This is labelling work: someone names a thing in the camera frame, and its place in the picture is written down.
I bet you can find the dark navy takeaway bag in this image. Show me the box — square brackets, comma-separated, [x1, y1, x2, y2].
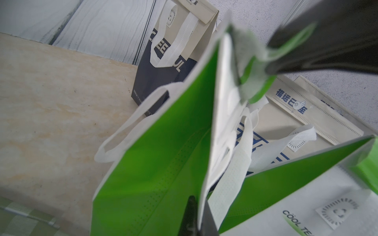
[132, 1, 219, 105]

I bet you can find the green checkered cloth mat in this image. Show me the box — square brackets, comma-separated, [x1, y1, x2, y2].
[1, 197, 67, 236]

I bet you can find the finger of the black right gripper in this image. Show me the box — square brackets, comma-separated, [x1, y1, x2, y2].
[265, 1, 378, 74]

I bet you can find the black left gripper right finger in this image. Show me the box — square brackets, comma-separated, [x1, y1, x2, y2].
[200, 202, 219, 236]

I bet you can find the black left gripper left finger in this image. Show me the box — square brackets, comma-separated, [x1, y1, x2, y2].
[178, 196, 198, 236]

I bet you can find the green white takeout bag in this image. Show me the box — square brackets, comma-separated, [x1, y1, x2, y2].
[90, 23, 279, 236]
[220, 136, 378, 236]

